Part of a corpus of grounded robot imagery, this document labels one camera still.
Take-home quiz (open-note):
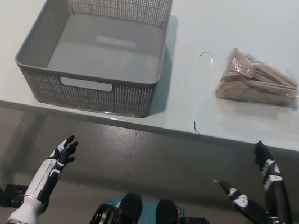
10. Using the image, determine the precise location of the grey perforated plastic basket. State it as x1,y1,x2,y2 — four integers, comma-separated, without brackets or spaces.
8,0,174,121

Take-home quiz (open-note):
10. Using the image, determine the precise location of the black floor foot plate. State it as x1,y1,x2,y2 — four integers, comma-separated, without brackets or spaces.
3,182,28,209

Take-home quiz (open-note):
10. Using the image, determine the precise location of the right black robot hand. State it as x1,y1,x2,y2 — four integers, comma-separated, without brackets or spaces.
213,135,299,224

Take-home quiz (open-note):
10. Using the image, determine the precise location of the clear bag of wooden forks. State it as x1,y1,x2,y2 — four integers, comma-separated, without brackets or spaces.
214,45,299,112

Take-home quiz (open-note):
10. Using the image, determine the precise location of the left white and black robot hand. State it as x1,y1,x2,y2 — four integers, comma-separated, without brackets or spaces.
22,129,81,208

